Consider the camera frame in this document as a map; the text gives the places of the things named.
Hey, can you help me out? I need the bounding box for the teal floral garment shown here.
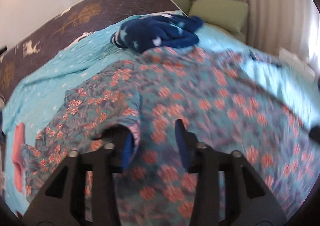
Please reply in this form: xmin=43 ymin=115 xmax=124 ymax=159
xmin=22 ymin=47 xmax=319 ymax=225

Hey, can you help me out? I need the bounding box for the light blue star quilt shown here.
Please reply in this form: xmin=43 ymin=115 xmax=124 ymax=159
xmin=3 ymin=24 xmax=319 ymax=212

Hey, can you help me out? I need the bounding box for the pink folded garment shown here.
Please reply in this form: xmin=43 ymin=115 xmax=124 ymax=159
xmin=12 ymin=122 xmax=24 ymax=193

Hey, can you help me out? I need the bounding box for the dark deer pattern mattress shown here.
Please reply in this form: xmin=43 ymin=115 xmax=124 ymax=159
xmin=1 ymin=0 xmax=179 ymax=98

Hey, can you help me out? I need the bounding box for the navy star fleece garment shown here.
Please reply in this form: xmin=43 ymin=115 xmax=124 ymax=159
xmin=110 ymin=13 xmax=204 ymax=53

